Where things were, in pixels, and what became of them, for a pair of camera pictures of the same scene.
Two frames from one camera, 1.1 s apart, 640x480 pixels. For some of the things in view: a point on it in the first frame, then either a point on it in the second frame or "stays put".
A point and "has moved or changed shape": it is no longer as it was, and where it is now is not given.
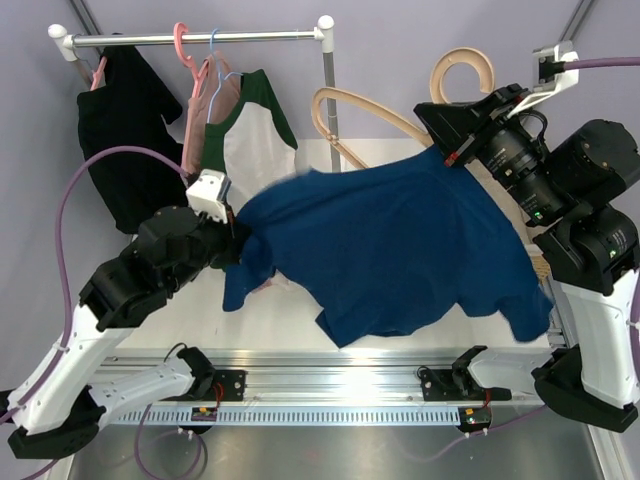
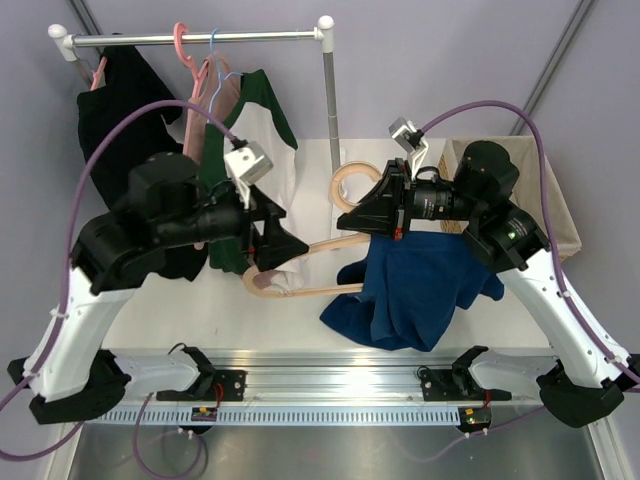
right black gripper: x=457 y=126 to x=387 y=209
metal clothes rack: x=66 y=45 stays put
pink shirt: x=214 y=96 stays put
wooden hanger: x=434 y=95 to x=338 y=197
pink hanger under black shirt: x=98 y=73 stays put
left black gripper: x=235 y=235 to x=275 y=244
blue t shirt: x=369 y=246 has moved or changed shape
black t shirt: x=130 y=109 stays put
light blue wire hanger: x=219 y=75 stays put
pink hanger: x=188 y=59 stays put
